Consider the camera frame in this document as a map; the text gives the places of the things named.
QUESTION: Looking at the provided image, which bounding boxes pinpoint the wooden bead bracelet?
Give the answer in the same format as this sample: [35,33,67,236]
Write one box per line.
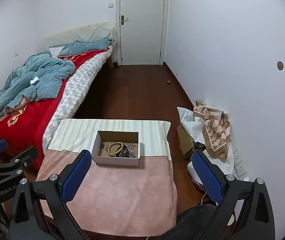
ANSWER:
[107,141,125,158]

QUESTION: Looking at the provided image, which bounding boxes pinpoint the black smart watch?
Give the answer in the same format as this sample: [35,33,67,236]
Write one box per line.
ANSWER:
[119,147,135,158]

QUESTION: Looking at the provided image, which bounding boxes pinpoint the white cardboard box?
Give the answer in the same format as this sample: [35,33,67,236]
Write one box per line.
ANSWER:
[91,131,141,167]

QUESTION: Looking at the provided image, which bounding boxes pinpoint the white power strip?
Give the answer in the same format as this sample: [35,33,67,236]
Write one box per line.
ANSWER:
[234,150,249,181]

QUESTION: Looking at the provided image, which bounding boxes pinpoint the black fuzzy sleeve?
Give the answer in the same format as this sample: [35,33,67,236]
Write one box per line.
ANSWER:
[157,204,216,240]

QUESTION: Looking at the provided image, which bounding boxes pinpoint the brown cardboard box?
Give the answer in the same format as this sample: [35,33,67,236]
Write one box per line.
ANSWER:
[177,125,206,160]

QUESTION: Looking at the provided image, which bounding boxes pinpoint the brown patterned scarf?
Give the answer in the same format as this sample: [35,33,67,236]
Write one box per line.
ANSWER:
[193,101,232,161]

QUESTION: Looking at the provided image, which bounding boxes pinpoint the checkered mattress pad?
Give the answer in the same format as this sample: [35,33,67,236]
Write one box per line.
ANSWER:
[42,45,113,152]

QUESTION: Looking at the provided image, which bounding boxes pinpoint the white tissue on quilt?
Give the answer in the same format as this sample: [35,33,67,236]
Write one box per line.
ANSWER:
[30,76,39,85]

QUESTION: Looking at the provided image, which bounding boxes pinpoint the blue-grey quilt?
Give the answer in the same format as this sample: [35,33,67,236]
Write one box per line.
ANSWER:
[0,38,111,118]

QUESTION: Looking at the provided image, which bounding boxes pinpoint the pillow at bed head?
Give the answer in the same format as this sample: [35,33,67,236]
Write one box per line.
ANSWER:
[42,22,119,48]

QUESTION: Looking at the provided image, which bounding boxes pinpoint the white door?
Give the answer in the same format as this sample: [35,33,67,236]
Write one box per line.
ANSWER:
[116,0,168,66]

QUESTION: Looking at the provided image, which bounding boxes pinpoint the round wall hole cover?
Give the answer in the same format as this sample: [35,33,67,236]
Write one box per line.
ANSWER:
[276,61,284,71]

